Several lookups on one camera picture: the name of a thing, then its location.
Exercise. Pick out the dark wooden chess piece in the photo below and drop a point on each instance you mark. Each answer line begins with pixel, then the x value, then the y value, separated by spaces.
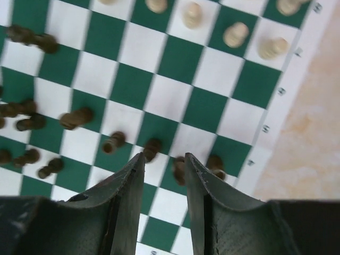
pixel 178 170

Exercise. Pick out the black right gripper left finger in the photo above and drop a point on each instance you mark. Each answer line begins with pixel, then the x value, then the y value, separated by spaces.
pixel 101 220

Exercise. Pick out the light wooden pawn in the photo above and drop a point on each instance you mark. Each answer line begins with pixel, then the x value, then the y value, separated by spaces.
pixel 271 48

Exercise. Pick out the green white chess mat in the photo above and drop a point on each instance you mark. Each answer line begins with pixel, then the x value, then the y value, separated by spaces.
pixel 107 78

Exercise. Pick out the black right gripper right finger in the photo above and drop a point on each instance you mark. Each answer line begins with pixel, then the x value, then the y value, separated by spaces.
pixel 223 220

